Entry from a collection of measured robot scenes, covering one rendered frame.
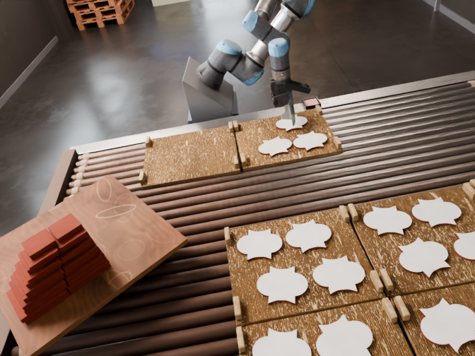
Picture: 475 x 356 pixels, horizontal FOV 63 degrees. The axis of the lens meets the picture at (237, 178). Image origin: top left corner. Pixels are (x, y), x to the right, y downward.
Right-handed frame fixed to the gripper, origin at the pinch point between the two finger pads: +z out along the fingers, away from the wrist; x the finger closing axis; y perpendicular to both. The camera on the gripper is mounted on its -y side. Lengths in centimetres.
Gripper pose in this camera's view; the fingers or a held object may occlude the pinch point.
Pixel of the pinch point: (291, 117)
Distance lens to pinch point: 176.5
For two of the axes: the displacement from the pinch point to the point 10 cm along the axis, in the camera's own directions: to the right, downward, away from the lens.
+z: 1.8, 7.5, 6.3
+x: 1.2, 6.2, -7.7
